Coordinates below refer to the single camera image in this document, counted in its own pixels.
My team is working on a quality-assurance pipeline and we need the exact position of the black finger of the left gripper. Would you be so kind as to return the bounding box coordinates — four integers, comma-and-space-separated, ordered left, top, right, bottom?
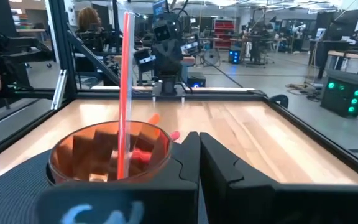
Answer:
167, 41, 185, 76
153, 43, 169, 76

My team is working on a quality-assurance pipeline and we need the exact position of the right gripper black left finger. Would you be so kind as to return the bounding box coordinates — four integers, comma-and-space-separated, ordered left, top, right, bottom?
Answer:
37, 132, 202, 224

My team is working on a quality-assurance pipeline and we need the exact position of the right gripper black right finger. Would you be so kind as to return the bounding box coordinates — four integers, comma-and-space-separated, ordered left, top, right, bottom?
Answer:
199, 133, 358, 224

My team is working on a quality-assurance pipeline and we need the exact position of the red drinking straw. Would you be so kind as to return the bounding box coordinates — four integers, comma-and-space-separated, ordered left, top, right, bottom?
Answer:
116, 11, 135, 181

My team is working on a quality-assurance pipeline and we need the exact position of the orange-handled metal spoon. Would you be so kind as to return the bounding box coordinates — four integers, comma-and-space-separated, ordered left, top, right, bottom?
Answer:
147, 113, 162, 126

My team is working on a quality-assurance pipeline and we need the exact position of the red-handled metal spoon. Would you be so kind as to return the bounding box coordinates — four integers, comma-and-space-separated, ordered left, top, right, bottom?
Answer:
131, 130, 181, 165

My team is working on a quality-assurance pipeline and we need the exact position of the orange translucent plastic cup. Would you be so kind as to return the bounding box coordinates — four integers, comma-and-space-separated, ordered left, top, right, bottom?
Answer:
47, 120, 173, 185

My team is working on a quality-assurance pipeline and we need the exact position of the black computer with blue light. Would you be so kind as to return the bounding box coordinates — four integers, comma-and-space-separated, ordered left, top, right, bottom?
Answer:
186, 72, 207, 88

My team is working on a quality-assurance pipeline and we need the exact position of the round floor fan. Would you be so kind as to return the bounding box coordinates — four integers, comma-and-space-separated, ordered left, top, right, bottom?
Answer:
203, 48, 222, 67

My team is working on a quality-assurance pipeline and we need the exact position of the red storage shelf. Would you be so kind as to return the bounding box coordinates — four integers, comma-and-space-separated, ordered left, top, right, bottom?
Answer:
213, 18, 237, 50

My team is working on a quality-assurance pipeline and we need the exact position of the blue-lit black box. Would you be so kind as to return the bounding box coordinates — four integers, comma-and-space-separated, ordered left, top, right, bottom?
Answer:
227, 49, 241, 65

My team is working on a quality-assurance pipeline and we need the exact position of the person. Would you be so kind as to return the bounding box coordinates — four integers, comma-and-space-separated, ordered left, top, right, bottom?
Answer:
76, 6, 105, 54

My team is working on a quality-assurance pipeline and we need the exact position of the black standing desk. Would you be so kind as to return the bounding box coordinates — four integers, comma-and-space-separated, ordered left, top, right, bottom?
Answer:
244, 30, 279, 68

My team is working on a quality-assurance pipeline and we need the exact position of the black equipment rig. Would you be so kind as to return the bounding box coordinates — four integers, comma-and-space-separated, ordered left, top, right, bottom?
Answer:
0, 27, 54, 97

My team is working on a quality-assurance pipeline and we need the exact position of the black computer with green lights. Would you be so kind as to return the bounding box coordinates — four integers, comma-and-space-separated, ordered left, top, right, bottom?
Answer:
320, 68, 358, 118

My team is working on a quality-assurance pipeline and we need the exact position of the round dark grey placemat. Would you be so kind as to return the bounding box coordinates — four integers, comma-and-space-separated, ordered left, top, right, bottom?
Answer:
0, 148, 54, 224

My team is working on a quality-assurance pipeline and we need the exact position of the black monitor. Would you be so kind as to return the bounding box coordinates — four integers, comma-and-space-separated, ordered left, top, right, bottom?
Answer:
324, 9, 358, 42

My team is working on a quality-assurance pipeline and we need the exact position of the silver metal bracket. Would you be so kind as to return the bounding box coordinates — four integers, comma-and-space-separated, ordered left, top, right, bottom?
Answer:
50, 68, 68, 110

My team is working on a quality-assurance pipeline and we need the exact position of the black frame clamp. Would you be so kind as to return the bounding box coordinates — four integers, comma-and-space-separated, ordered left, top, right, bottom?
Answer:
268, 93, 290, 110

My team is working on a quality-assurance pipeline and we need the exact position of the floor cable bundle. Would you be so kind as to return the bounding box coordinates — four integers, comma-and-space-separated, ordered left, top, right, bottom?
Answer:
284, 82, 323, 103

